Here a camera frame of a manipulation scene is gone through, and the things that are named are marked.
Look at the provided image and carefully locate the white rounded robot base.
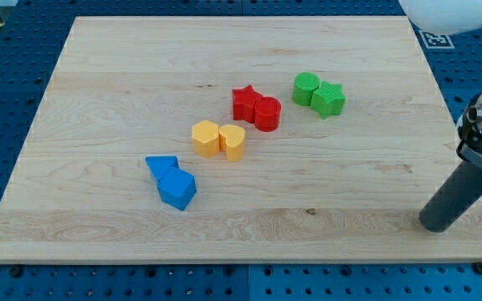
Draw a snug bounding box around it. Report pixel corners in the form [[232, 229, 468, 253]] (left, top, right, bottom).
[[398, 0, 482, 35]]

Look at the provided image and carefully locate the light wooden board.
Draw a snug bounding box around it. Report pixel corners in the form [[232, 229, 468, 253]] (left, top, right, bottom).
[[0, 17, 482, 265]]

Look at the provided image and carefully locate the yellow heart block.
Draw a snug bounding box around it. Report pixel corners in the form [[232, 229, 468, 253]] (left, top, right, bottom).
[[219, 125, 246, 162]]

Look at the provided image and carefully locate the yellow hexagon block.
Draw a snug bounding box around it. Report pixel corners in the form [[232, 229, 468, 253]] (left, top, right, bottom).
[[192, 120, 220, 157]]

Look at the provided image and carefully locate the red cylinder block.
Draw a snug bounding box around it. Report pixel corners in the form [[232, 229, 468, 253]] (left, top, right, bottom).
[[254, 96, 282, 132]]

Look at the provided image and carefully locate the red star block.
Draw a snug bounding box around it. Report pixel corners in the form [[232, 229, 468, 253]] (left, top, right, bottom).
[[232, 84, 263, 123]]

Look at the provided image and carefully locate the blue cube block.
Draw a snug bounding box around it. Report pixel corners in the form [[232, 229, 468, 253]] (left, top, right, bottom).
[[157, 167, 197, 211]]

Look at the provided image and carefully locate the blue triangle block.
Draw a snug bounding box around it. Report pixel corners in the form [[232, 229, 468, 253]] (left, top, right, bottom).
[[145, 156, 179, 182]]

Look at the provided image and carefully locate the green cylinder block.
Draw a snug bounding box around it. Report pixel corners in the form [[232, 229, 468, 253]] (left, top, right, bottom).
[[292, 72, 320, 106]]

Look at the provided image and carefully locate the green star block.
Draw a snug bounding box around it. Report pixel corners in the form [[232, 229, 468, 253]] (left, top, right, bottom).
[[310, 81, 346, 120]]

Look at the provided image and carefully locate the white fiducial marker tag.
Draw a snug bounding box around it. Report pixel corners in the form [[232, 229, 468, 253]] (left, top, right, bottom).
[[419, 30, 454, 49]]

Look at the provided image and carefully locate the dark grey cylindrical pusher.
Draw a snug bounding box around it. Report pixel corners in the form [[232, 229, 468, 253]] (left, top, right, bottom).
[[418, 161, 482, 232]]

